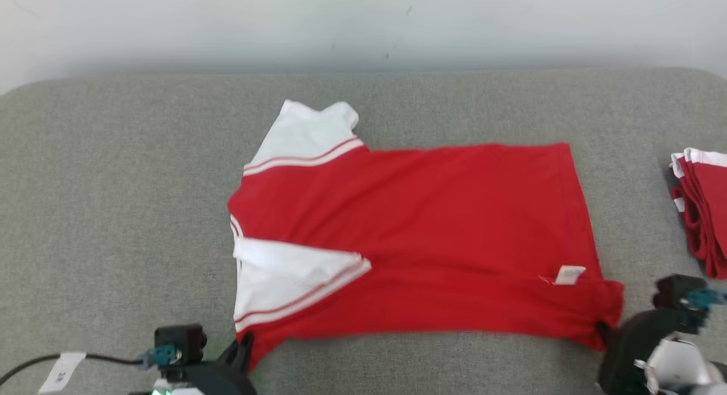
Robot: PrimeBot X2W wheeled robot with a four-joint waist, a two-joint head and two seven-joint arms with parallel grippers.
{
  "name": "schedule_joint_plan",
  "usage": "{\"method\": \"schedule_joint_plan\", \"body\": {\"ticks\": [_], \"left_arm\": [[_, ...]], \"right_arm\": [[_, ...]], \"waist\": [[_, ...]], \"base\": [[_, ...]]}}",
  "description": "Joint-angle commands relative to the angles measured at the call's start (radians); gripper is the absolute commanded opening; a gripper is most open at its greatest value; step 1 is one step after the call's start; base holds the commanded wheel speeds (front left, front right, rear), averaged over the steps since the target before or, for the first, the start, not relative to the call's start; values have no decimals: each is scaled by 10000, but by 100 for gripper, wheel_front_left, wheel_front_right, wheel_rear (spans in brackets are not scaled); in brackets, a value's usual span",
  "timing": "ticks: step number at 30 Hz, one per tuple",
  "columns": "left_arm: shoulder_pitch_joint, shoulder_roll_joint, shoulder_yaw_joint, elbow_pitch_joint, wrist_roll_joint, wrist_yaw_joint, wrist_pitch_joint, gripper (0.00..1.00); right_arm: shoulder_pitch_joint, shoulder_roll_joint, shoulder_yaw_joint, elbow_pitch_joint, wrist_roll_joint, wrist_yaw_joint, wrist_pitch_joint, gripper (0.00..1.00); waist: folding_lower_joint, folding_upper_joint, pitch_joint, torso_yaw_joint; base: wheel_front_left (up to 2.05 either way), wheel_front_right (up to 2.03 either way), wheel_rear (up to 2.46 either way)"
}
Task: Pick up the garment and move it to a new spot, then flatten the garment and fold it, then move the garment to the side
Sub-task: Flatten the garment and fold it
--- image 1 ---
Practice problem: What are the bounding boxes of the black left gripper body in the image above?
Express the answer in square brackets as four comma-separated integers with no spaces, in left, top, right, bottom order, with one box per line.
[131,361,257,395]

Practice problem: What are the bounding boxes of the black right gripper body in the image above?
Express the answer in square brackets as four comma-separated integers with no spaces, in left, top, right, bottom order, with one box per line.
[598,310,679,395]

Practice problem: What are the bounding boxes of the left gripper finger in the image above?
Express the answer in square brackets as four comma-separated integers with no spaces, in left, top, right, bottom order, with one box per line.
[220,332,254,373]

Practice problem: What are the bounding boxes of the red shorts with white stripe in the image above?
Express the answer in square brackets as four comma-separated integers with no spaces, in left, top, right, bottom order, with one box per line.
[669,148,727,281]

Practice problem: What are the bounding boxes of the red and white jersey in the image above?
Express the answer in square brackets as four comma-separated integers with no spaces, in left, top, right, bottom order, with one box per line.
[227,99,625,374]

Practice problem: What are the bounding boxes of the black cable with white label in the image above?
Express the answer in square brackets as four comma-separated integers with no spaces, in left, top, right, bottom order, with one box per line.
[0,352,143,394]

